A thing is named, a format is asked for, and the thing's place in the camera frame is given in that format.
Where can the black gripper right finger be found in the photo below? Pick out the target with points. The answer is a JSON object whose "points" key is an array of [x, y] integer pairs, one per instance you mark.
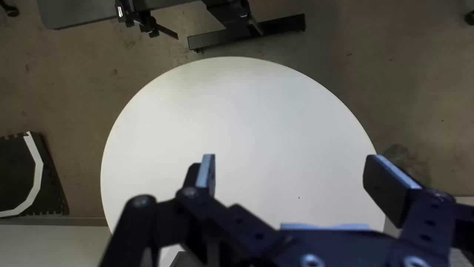
{"points": [[390, 187]]}

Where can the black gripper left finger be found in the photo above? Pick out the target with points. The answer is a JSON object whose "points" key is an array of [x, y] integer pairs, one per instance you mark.
{"points": [[202, 175]]}

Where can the black metal stand base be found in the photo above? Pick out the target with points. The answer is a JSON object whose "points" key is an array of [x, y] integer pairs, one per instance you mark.
{"points": [[239, 24]]}

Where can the black foam floor mat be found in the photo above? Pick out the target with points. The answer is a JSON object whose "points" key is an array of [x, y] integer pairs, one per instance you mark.
{"points": [[28, 178]]}

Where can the black tripod stand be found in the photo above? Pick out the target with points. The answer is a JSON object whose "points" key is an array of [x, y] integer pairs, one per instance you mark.
{"points": [[131, 15]]}

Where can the round white table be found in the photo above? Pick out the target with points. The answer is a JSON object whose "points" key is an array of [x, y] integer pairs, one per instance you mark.
{"points": [[289, 162]]}

